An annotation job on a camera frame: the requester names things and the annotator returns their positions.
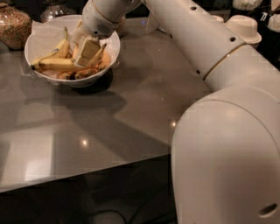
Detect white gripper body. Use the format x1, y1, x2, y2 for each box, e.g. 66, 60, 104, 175
81, 0, 118, 38

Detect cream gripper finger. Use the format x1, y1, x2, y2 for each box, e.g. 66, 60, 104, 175
73, 36, 101, 67
72, 20, 85, 44

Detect large front yellow banana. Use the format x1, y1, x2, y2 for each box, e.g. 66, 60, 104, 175
31, 44, 107, 71

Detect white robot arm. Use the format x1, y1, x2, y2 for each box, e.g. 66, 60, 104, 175
82, 0, 280, 224

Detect small back banana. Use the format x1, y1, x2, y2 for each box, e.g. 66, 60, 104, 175
72, 44, 79, 59

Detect small banana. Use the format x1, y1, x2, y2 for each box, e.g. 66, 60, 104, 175
72, 44, 79, 59
57, 68, 98, 81

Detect right orange banana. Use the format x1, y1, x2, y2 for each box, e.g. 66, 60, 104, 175
94, 50, 110, 72

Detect left yellow banana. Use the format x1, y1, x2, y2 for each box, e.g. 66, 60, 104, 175
31, 27, 70, 70

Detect bottom small banana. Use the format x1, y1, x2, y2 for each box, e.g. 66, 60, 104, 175
57, 68, 98, 81

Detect white bowl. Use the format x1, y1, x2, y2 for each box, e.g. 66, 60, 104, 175
24, 15, 121, 88

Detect white paper bowl liner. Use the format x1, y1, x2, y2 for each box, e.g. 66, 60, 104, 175
24, 15, 109, 65

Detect right glass cereal jar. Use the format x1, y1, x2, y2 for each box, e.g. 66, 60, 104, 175
116, 16, 126, 38

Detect glass cereal jar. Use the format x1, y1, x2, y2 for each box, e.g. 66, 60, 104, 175
0, 3, 32, 50
116, 16, 126, 38

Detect middle glass jar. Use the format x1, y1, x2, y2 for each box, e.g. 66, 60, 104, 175
40, 0, 75, 23

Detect white sign stand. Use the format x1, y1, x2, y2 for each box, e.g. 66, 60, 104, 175
144, 13, 160, 34

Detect left glass cereal jar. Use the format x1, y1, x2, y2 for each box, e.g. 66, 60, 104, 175
0, 3, 32, 50

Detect back stack paper bowls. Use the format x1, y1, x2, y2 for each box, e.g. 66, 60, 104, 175
212, 15, 224, 24

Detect white container top right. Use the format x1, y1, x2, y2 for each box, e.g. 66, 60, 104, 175
233, 0, 263, 11

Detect black floor cable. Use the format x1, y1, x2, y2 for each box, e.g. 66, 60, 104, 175
87, 208, 176, 224

